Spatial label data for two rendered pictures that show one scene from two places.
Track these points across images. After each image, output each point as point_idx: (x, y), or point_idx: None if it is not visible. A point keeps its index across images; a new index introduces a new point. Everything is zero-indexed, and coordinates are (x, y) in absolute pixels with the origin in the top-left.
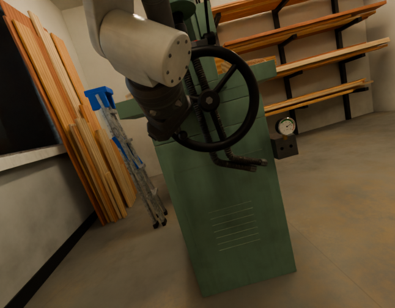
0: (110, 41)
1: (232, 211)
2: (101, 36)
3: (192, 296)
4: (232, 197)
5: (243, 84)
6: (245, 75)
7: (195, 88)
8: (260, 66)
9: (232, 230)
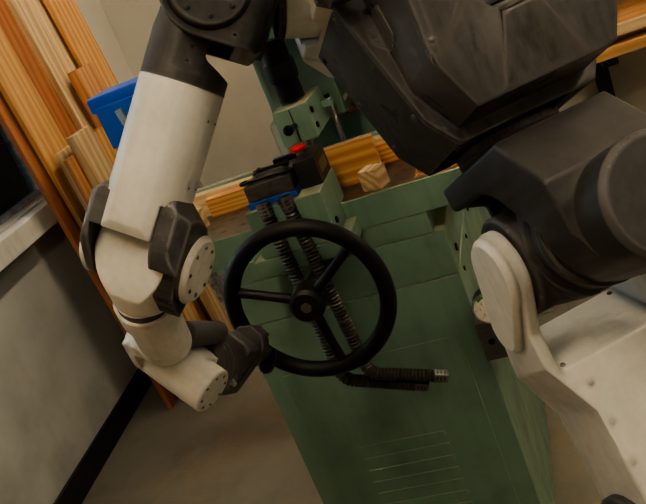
0: (152, 376)
1: (408, 447)
2: (144, 370)
3: None
4: (404, 421)
5: (405, 216)
6: (365, 265)
7: (296, 255)
8: (438, 181)
9: (410, 481)
